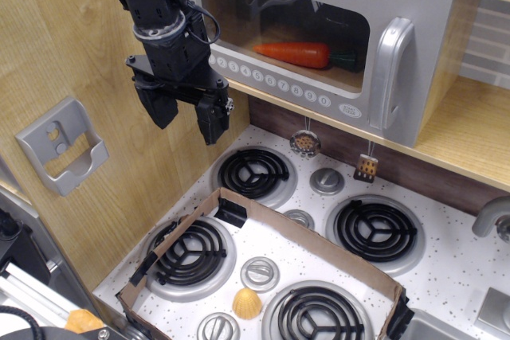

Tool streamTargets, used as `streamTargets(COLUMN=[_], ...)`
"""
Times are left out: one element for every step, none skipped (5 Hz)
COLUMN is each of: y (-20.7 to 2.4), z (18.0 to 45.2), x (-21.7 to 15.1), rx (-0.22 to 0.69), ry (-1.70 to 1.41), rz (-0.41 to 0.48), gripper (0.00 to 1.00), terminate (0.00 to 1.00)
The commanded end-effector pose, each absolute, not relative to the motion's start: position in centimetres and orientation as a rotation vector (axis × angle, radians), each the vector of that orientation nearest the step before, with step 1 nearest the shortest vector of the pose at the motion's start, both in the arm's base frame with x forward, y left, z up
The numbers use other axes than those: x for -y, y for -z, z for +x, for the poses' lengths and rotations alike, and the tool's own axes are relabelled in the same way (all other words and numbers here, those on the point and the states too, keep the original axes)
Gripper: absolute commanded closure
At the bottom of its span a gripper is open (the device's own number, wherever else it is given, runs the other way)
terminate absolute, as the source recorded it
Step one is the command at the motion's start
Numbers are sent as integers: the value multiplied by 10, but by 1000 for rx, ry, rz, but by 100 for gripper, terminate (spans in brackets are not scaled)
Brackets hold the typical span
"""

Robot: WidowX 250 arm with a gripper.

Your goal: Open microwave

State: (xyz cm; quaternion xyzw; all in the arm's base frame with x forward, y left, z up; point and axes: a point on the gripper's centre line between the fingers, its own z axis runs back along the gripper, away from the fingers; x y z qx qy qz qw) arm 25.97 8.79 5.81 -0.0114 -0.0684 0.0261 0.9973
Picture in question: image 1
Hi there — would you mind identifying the back right black burner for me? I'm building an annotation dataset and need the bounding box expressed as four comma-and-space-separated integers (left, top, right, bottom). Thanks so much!
327, 195, 419, 264

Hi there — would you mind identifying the front left black burner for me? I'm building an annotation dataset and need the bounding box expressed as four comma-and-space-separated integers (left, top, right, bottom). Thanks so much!
155, 220, 230, 287

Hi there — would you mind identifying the front right black burner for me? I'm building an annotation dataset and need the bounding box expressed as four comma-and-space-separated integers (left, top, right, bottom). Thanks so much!
270, 286, 367, 339

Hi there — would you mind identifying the orange toy food piece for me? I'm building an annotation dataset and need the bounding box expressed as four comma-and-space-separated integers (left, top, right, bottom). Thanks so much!
64, 309, 104, 334

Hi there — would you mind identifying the grey toy sink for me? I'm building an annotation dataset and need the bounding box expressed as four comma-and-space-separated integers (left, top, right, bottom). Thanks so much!
402, 287, 509, 339

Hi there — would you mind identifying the black cable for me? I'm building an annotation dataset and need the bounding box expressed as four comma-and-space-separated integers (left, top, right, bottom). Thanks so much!
0, 305, 44, 340

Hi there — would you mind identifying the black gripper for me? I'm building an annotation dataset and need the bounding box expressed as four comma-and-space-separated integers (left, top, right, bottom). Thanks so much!
126, 29, 233, 145

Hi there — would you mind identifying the grey centre front stove knob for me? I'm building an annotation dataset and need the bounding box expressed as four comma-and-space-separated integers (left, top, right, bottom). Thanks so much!
240, 256, 281, 293

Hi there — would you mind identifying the grey toy microwave door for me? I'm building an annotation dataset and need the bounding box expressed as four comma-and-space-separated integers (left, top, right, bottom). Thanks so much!
195, 0, 456, 147

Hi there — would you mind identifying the black burner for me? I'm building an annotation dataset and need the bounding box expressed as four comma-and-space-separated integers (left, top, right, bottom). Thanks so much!
155, 220, 230, 287
270, 286, 367, 339
327, 195, 419, 264
214, 147, 291, 199

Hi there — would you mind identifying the grey front edge stove knob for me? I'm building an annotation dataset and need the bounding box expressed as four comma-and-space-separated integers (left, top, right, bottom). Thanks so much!
197, 312, 241, 340

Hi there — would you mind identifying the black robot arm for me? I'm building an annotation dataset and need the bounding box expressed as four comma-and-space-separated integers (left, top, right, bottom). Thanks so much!
119, 0, 233, 145

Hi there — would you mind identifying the back left black burner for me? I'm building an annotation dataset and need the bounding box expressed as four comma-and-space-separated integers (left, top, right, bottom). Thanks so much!
214, 147, 291, 199

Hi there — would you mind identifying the hanging round toy strainer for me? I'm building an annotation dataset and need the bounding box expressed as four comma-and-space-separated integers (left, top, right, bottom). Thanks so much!
289, 117, 322, 158

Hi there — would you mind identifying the grey toy faucet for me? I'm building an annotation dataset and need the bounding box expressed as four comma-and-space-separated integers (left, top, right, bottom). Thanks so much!
472, 197, 509, 244

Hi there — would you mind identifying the grey middle stove knob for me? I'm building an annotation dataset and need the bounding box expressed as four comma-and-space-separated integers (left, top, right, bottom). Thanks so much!
284, 209, 315, 231

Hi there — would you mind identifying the orange toy carrot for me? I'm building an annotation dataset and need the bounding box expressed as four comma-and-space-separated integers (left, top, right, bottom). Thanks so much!
253, 41, 358, 72

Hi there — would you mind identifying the wooden shelf unit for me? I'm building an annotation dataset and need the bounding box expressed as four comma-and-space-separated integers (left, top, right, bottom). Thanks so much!
230, 0, 509, 190

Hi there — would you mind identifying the grey wall phone holder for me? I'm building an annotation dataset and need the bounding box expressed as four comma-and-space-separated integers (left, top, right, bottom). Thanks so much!
15, 96, 109, 197

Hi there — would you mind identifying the brown cardboard barrier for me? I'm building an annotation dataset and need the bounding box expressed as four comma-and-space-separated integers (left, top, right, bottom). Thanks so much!
116, 188, 414, 339

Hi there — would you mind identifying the grey back stove knob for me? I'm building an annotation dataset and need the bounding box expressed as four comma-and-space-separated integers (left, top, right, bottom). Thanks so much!
309, 168, 345, 196

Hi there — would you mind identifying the hanging toy spatula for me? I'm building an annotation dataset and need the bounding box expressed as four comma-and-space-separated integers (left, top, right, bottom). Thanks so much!
353, 141, 379, 183

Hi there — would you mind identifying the yellow ridged toy shell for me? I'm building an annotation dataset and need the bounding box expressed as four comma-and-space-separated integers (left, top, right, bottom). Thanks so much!
232, 287, 262, 320

